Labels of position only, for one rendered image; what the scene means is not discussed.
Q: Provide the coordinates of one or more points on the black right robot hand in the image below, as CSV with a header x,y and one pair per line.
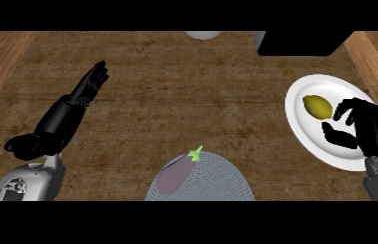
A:
x,y
365,121

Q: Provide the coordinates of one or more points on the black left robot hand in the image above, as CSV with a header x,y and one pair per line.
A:
x,y
61,116

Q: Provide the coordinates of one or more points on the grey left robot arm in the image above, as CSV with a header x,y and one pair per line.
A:
x,y
30,182

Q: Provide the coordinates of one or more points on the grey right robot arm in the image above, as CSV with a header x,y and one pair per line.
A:
x,y
371,178

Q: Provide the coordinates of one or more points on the yellow lemon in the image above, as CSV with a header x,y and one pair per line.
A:
x,y
318,107

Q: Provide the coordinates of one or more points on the white oval plate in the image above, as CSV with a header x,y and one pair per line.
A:
x,y
315,134

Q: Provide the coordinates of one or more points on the black box appliance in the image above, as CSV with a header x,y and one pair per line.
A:
x,y
300,43

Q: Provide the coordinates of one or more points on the purple eggplant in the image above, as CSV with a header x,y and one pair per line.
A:
x,y
178,176

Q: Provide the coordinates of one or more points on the white round object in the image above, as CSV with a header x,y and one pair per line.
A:
x,y
203,34

